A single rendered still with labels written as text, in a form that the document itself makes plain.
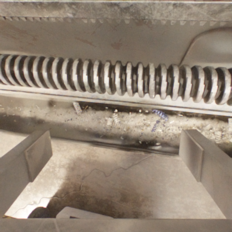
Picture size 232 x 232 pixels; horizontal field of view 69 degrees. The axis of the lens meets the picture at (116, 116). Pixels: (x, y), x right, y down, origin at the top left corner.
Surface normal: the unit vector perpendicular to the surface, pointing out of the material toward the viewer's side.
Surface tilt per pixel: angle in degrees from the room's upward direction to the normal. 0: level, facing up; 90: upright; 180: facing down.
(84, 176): 0
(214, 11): 90
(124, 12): 90
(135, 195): 0
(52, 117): 0
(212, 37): 90
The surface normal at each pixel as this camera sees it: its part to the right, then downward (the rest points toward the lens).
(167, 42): -0.13, 0.99
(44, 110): -0.14, -0.12
